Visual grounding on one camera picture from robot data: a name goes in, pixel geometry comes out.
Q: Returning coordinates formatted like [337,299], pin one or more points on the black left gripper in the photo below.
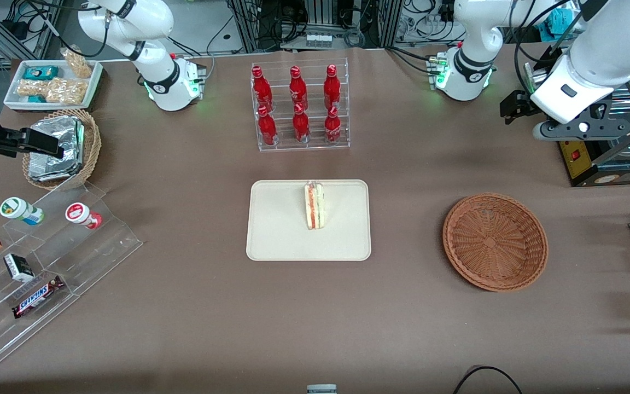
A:
[518,104]

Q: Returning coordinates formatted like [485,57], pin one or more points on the triangle sandwich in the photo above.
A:
[314,208]

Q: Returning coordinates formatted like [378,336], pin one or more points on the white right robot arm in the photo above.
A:
[151,22]

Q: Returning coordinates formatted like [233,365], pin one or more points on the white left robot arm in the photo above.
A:
[605,49]

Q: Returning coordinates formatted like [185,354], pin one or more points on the small tan wicker basket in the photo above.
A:
[92,145]

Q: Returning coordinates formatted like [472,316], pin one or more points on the white rectangular snack tray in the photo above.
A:
[14,93]

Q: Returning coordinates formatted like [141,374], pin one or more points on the large brown wicker basket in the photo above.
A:
[495,243]

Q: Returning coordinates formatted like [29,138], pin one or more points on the beige plastic serving tray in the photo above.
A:
[276,224]

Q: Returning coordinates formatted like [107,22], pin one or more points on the foil wrapped package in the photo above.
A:
[58,127]
[47,171]

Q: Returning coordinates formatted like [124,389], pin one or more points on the small teal snack packet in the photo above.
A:
[36,99]

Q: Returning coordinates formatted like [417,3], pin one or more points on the clear bag of peanuts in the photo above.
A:
[66,91]
[31,88]
[77,63]

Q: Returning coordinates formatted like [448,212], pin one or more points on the green lid yogurt cup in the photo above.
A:
[19,210]

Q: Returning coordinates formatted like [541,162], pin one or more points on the large teal snack packet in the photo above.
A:
[40,72]

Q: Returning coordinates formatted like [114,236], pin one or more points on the red lid yogurt cup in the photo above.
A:
[81,214]

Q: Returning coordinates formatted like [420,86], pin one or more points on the teal plastic packet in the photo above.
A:
[561,21]

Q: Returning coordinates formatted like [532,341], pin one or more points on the clear acrylic stepped shelf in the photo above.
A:
[91,257]

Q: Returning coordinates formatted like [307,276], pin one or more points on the small black white carton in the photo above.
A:
[18,268]

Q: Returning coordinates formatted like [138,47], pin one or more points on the brown Snickers bar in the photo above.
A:
[37,296]

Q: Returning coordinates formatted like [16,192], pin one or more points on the red cola bottle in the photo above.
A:
[332,88]
[267,130]
[332,128]
[301,127]
[261,90]
[297,90]

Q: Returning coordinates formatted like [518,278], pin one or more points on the clear acrylic bottle rack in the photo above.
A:
[315,148]

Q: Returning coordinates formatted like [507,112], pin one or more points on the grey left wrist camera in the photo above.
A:
[583,127]

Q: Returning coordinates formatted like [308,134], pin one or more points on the grey metal camera mount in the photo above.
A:
[321,389]

